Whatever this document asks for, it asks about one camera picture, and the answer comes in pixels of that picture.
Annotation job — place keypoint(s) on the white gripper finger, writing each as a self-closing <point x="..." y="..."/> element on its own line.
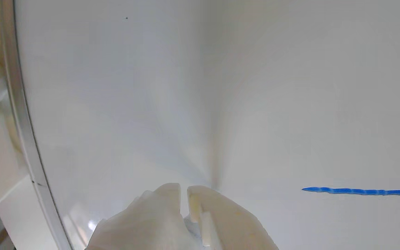
<point x="144" y="222"/>
<point x="227" y="225"/>

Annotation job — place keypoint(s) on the large white whiteboard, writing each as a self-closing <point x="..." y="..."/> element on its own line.
<point x="221" y="86"/>

